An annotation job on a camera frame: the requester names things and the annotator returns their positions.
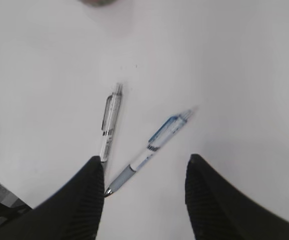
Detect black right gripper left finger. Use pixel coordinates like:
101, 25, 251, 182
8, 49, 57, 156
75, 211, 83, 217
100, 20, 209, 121
0, 156, 105, 240

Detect grey white pen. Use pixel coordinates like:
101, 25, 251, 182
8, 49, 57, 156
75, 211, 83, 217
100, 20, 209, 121
99, 83, 123, 172

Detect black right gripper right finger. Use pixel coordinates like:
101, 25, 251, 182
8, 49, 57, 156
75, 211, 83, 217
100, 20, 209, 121
185, 154, 289, 240

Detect light blue pen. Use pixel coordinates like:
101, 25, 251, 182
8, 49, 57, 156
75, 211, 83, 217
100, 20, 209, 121
104, 107, 198, 198

